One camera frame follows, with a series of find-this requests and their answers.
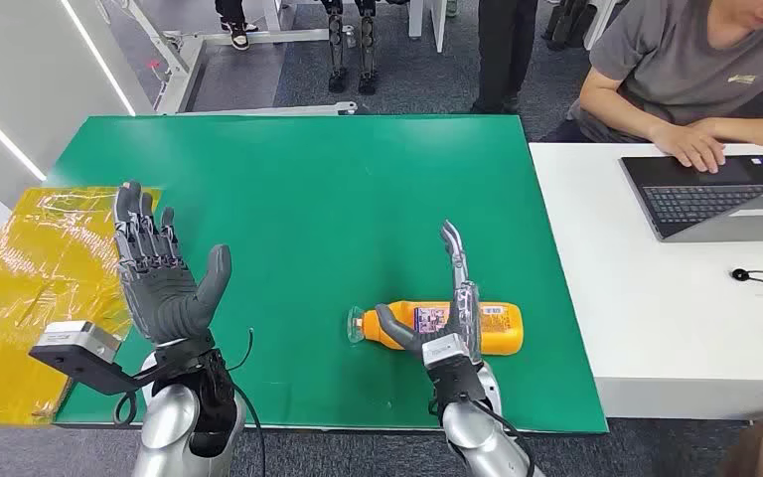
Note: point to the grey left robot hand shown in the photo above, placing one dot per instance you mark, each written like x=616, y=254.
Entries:
x=164, y=296

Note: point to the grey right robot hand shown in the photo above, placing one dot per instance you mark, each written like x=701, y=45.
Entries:
x=468, y=316

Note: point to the orange bottle with clear cap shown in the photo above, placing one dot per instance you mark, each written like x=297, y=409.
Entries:
x=503, y=326

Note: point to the person's right forearm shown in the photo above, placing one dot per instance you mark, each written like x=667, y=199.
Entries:
x=618, y=108

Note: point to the yellow film-wrapped cardboard box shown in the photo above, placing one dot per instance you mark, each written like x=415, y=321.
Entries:
x=32, y=276

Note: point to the white desk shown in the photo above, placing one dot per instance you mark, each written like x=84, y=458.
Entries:
x=651, y=316

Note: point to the dark grey laptop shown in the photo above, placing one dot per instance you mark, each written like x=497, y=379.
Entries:
x=704, y=197

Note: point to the standing person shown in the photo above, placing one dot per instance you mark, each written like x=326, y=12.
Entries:
x=503, y=46

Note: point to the person's legs with sneakers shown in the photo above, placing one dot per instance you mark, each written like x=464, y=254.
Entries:
x=239, y=33

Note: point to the person's right hand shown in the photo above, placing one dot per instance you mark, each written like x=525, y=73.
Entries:
x=691, y=146

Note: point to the black humanoid robot leg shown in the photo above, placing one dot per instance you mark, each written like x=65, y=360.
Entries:
x=367, y=52
x=337, y=52

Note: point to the white table legs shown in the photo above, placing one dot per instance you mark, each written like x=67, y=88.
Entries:
x=437, y=23

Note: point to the black leaning equipment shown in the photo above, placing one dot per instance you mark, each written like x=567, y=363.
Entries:
x=566, y=23

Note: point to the seated person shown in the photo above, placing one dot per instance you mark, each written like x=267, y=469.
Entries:
x=678, y=59

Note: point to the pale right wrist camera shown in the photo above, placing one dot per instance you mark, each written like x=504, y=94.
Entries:
x=444, y=349

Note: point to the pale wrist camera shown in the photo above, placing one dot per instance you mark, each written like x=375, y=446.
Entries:
x=79, y=342
x=444, y=349

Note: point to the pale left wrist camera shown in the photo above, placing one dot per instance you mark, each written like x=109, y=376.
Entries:
x=79, y=342

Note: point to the white metal frame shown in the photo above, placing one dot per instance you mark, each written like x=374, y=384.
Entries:
x=181, y=66

